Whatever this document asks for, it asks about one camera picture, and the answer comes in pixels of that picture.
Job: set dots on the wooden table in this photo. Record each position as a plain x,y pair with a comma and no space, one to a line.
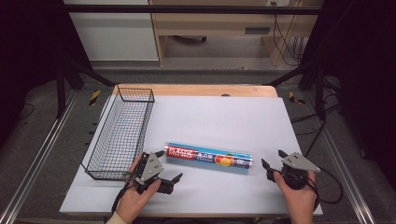
193,90

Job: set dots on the white table mat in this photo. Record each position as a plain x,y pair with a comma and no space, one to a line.
218,121

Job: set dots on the blue cling wrap roll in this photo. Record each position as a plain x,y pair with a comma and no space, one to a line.
208,158

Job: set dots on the dark curtain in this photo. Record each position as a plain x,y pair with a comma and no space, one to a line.
364,77
28,46

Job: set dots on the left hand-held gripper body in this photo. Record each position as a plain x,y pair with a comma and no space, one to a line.
151,166

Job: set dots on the white cabinet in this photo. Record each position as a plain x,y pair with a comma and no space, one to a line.
115,34

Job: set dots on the black metal stand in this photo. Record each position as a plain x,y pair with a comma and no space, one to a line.
60,90
319,93

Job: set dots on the person's left hand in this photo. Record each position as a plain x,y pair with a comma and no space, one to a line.
135,200

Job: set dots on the person's right hand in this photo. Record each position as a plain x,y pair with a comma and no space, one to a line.
298,200

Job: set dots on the aluminium rail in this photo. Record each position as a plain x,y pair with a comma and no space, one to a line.
40,155
342,161

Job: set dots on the yellow black tape marker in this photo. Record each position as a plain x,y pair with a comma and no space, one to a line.
94,97
294,98

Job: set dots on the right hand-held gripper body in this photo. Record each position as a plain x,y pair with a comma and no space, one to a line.
295,169

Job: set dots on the black horizontal bar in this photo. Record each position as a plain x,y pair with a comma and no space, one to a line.
186,9

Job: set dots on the wooden desk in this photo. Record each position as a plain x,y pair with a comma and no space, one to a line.
214,23

